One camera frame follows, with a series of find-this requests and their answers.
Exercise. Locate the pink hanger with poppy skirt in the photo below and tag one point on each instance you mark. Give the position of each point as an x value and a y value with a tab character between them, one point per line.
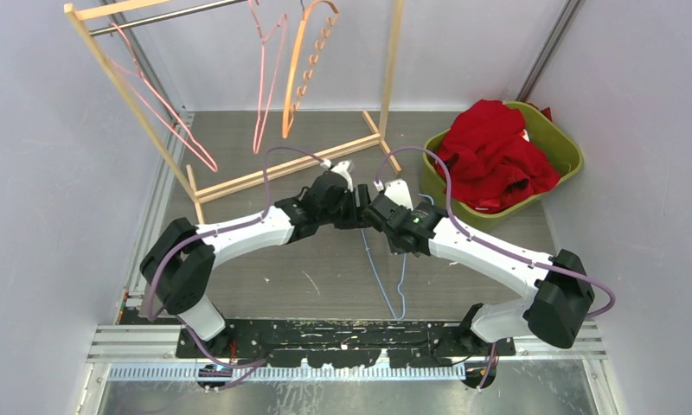
267	77

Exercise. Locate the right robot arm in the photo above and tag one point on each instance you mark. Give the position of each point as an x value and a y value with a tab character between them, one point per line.
552	303

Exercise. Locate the red garment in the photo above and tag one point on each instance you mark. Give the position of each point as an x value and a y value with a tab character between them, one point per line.
492	164

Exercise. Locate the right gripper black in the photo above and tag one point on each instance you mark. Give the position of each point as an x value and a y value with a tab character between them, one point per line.
410	210

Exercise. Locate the aluminium floor rail front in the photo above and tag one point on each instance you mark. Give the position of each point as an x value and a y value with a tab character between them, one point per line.
167	351

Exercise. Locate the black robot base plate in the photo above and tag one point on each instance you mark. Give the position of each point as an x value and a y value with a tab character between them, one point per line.
344	344

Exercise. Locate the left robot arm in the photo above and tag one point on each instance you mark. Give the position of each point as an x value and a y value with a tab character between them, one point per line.
179	264

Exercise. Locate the crumpled red cloth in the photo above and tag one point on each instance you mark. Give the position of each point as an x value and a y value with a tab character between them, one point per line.
547	113

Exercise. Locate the metal clothes rail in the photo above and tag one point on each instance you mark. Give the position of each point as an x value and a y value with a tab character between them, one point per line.
110	9

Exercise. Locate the aluminium corner rail right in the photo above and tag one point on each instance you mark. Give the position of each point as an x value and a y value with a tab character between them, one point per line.
561	25

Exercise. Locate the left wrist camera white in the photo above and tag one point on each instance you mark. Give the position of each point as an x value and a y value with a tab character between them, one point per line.
343	169

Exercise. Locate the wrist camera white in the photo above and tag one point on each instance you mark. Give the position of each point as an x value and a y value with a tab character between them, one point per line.
343	169
397	191

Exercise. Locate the wooden clothes rack frame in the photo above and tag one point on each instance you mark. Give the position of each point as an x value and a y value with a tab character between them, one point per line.
182	132

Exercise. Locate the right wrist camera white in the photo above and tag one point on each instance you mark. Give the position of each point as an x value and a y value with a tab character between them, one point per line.
397	191

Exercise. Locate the wooden hanger with metal hook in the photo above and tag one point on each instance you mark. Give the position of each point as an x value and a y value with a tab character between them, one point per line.
303	61

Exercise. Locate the green plastic laundry basket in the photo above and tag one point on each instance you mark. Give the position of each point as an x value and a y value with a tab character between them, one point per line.
562	152

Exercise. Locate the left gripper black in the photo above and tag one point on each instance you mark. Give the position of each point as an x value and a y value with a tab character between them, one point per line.
354	220

